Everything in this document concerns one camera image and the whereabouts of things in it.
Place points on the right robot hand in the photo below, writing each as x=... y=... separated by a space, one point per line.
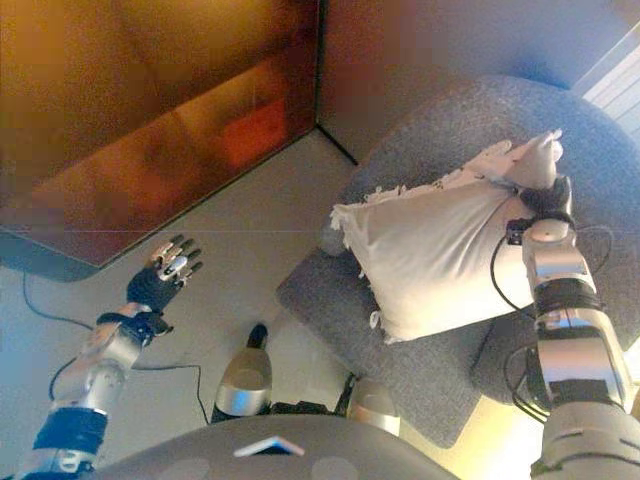
x=552 y=202

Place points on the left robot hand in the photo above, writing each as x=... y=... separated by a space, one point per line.
x=147 y=290

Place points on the white fringed cushion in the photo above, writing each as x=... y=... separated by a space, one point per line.
x=430 y=250

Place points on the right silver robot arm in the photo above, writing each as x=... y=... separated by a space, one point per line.
x=570 y=350

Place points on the left silver robot leg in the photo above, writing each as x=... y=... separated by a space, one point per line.
x=245 y=385

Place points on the silver robot leg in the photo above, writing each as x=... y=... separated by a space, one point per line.
x=245 y=385
x=372 y=405

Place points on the glossy dark wooden cabinet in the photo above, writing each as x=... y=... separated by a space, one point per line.
x=150 y=125

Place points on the grey robot torso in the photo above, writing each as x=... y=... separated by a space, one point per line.
x=250 y=455

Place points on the grey fabric armchair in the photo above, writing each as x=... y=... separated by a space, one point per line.
x=410 y=370

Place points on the right silver robot leg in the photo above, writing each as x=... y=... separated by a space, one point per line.
x=372 y=405

